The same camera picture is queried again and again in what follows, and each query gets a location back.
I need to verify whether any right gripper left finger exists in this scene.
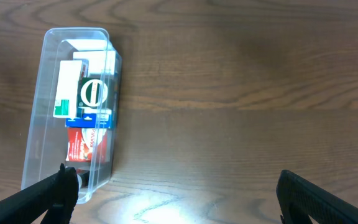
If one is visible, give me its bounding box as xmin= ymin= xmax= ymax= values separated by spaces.
xmin=0 ymin=164 xmax=79 ymax=223

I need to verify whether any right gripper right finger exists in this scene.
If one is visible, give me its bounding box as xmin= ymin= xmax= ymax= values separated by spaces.
xmin=276 ymin=170 xmax=358 ymax=224

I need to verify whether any red Panadol box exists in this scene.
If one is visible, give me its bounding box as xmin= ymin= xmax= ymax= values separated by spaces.
xmin=66 ymin=128 xmax=109 ymax=162

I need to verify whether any clear plastic container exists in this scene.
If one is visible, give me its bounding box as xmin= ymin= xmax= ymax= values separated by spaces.
xmin=21 ymin=27 xmax=119 ymax=204

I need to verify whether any white green medicine box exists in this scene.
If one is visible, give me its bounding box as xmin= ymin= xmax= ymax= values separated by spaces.
xmin=53 ymin=60 xmax=88 ymax=119

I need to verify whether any green white round-logo box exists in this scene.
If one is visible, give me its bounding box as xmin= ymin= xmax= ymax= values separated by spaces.
xmin=77 ymin=77 xmax=109 ymax=114

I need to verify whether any blue tall medicine box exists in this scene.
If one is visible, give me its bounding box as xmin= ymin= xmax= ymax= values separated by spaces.
xmin=65 ymin=50 xmax=121 ymax=129

